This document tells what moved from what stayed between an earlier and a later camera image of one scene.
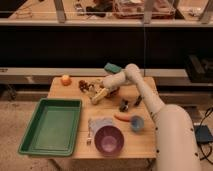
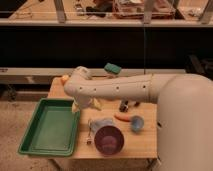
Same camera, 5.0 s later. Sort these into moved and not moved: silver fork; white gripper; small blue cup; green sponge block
Moved: white gripper
Not moved: green sponge block; small blue cup; silver fork
